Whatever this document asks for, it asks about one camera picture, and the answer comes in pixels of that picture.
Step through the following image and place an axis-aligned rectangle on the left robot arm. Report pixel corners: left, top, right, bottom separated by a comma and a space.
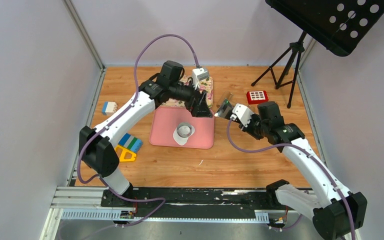
77, 60, 213, 207

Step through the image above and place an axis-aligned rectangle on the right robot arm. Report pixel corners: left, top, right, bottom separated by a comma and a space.
231, 101, 368, 240

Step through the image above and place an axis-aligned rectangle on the floral cutting mat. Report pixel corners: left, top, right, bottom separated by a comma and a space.
161, 76, 214, 108

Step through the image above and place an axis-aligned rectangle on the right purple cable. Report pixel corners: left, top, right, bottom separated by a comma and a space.
226, 119, 357, 240

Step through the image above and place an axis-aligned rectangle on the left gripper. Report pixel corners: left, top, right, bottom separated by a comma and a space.
170, 77, 214, 119

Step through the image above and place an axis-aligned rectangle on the blue green toy brick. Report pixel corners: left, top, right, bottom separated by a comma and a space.
118, 133, 143, 154

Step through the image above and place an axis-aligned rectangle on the wooden double-ended roller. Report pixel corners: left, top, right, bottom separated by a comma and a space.
216, 91, 257, 113

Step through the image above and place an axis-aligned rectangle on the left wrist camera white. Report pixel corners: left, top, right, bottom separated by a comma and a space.
191, 67, 210, 89

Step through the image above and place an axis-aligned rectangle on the purple cable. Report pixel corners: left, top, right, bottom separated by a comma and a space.
57, 33, 201, 240
226, 119, 357, 240

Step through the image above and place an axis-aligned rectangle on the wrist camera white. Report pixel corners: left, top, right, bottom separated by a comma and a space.
230, 103, 255, 128
191, 67, 210, 89

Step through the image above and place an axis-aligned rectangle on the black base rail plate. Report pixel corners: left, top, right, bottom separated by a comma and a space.
100, 187, 293, 220

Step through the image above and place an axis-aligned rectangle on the red grid box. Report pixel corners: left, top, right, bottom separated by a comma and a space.
246, 90, 269, 105

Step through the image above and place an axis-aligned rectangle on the pink plastic tray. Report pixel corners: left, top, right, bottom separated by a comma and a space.
149, 106, 215, 150

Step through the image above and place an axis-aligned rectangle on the small blue white card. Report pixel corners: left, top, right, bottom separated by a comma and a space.
101, 101, 118, 116

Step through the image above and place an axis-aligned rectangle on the black music stand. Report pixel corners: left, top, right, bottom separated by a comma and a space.
251, 0, 384, 92

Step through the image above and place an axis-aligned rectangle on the white dough ball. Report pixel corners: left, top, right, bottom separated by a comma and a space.
172, 125, 195, 146

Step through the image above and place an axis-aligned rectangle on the yellow triangular toy block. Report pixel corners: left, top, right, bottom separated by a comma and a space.
114, 145, 137, 163

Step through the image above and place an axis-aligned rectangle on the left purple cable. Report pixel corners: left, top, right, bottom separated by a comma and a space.
57, 33, 201, 240

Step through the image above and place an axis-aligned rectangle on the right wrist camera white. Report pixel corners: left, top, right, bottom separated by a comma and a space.
230, 103, 255, 128

